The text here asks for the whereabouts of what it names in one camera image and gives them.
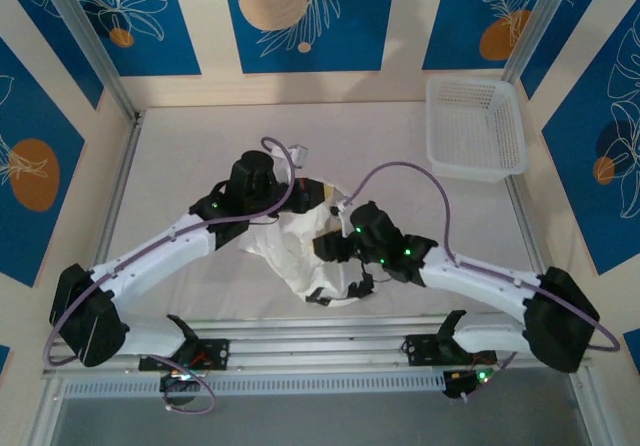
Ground white t-shirt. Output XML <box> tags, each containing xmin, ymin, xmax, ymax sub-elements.
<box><xmin>242</xmin><ymin>178</ymin><xmax>376</xmax><ymax>310</ymax></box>

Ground white perforated plastic basket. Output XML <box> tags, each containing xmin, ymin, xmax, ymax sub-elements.
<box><xmin>424</xmin><ymin>75</ymin><xmax>530</xmax><ymax>183</ymax></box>

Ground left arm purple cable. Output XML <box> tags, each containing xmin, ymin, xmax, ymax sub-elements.
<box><xmin>44</xmin><ymin>136</ymin><xmax>296</xmax><ymax>415</ymax></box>

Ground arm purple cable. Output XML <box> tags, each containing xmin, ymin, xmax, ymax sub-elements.
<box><xmin>342</xmin><ymin>161</ymin><xmax>622</xmax><ymax>397</ymax></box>
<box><xmin>44</xmin><ymin>136</ymin><xmax>296</xmax><ymax>415</ymax></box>

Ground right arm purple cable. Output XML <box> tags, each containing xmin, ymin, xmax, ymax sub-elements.
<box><xmin>342</xmin><ymin>161</ymin><xmax>622</xmax><ymax>397</ymax></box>

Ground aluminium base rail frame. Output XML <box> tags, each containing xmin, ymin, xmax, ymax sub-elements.
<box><xmin>42</xmin><ymin>315</ymin><xmax>591</xmax><ymax>380</ymax></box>

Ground aluminium table side rail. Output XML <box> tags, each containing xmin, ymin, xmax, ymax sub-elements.
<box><xmin>102</xmin><ymin>110</ymin><xmax>146</xmax><ymax>237</ymax></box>
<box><xmin>504</xmin><ymin>175</ymin><xmax>562</xmax><ymax>325</ymax></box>

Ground grey slotted cable duct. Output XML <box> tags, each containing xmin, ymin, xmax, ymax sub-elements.
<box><xmin>62</xmin><ymin>371</ymin><xmax>446</xmax><ymax>398</ymax></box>

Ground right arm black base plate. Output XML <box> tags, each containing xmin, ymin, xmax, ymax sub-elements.
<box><xmin>399</xmin><ymin>333</ymin><xmax>499</xmax><ymax>367</ymax></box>

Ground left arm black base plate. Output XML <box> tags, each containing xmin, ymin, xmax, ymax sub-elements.
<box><xmin>138</xmin><ymin>338</ymin><xmax>231</xmax><ymax>372</ymax></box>

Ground blue floral wall panel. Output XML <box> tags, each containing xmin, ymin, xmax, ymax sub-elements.
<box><xmin>0</xmin><ymin>35</ymin><xmax>86</xmax><ymax>289</ymax></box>
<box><xmin>519</xmin><ymin>0</ymin><xmax>615</xmax><ymax>101</ymax></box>
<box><xmin>221</xmin><ymin>0</ymin><xmax>399</xmax><ymax>74</ymax></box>
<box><xmin>422</xmin><ymin>0</ymin><xmax>556</xmax><ymax>72</ymax></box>
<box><xmin>542</xmin><ymin>13</ymin><xmax>640</xmax><ymax>276</ymax></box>
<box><xmin>0</xmin><ymin>0</ymin><xmax>105</xmax><ymax>111</ymax></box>
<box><xmin>64</xmin><ymin>0</ymin><xmax>202</xmax><ymax>78</ymax></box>

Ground aluminium corner post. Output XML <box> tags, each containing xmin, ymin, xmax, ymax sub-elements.
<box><xmin>37</xmin><ymin>0</ymin><xmax>142</xmax><ymax>122</ymax></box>
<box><xmin>502</xmin><ymin>0</ymin><xmax>571</xmax><ymax>85</ymax></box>

